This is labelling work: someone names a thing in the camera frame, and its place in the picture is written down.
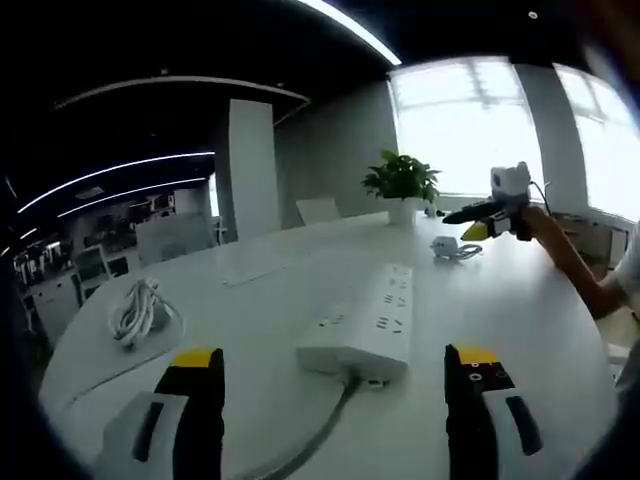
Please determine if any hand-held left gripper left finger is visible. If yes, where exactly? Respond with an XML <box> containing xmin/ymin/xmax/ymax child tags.
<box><xmin>102</xmin><ymin>346</ymin><xmax>226</xmax><ymax>480</ymax></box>

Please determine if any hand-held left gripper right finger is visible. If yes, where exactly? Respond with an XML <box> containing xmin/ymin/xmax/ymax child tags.
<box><xmin>443</xmin><ymin>342</ymin><xmax>566</xmax><ymax>480</ymax></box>

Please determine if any white charger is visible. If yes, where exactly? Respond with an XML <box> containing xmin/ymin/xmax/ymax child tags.
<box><xmin>429</xmin><ymin>234</ymin><xmax>460</xmax><ymax>260</ymax></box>

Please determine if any grey power strip cable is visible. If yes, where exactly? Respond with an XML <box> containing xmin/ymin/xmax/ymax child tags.
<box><xmin>249</xmin><ymin>374</ymin><xmax>364</xmax><ymax>480</ymax></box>

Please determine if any white power strip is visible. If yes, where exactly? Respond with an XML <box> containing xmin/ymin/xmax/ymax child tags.
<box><xmin>294</xmin><ymin>263</ymin><xmax>415</xmax><ymax>389</ymax></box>

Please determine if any white desk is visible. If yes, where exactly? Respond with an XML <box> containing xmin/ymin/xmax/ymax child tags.
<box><xmin>38</xmin><ymin>209</ymin><xmax>619</xmax><ymax>480</ymax></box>

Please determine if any straight ceiling light strip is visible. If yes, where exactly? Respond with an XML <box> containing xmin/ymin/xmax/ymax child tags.
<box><xmin>299</xmin><ymin>0</ymin><xmax>404</xmax><ymax>65</ymax></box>

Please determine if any curved ceiling light strip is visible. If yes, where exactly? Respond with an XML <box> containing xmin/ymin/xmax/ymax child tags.
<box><xmin>57</xmin><ymin>177</ymin><xmax>209</xmax><ymax>219</ymax></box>
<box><xmin>19</xmin><ymin>151</ymin><xmax>216</xmax><ymax>212</ymax></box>

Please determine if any person's right hand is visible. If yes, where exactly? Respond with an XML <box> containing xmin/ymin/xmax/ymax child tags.
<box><xmin>517</xmin><ymin>205</ymin><xmax>551</xmax><ymax>244</ymax></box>

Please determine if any white plant pot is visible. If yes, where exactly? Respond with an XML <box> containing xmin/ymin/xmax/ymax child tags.
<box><xmin>387</xmin><ymin>197</ymin><xmax>417</xmax><ymax>226</ymax></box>

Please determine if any wide bright window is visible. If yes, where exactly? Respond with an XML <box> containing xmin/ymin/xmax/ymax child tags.
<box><xmin>388</xmin><ymin>57</ymin><xmax>545</xmax><ymax>197</ymax></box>

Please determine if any green leafy plant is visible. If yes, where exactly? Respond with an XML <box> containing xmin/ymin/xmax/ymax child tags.
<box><xmin>360</xmin><ymin>148</ymin><xmax>442</xmax><ymax>204</ymax></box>

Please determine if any narrow bright window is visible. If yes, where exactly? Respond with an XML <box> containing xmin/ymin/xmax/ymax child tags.
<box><xmin>553</xmin><ymin>63</ymin><xmax>640</xmax><ymax>224</ymax></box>

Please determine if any white chair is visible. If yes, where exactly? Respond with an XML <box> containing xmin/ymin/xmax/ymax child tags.
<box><xmin>295</xmin><ymin>197</ymin><xmax>342</xmax><ymax>226</ymax></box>

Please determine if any person's white shirt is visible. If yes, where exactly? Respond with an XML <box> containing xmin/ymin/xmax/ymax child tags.
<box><xmin>612</xmin><ymin>244</ymin><xmax>640</xmax><ymax>396</ymax></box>

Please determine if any white column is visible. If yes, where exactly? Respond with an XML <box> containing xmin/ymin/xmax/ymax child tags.
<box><xmin>228</xmin><ymin>98</ymin><xmax>280</xmax><ymax>242</ymax></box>

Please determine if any white charger cable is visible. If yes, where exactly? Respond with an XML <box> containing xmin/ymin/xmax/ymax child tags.
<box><xmin>447</xmin><ymin>242</ymin><xmax>485</xmax><ymax>262</ymax></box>

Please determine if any thin gripper cable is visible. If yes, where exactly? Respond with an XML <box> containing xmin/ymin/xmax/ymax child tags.
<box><xmin>528</xmin><ymin>179</ymin><xmax>554</xmax><ymax>214</ymax></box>

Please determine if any coiled white cable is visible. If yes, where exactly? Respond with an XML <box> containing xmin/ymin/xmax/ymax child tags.
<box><xmin>107</xmin><ymin>277</ymin><xmax>185</xmax><ymax>351</ymax></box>

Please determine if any white desk cable flap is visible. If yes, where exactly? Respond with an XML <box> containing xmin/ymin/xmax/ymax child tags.
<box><xmin>222</xmin><ymin>244</ymin><xmax>311</xmax><ymax>287</ymax></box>

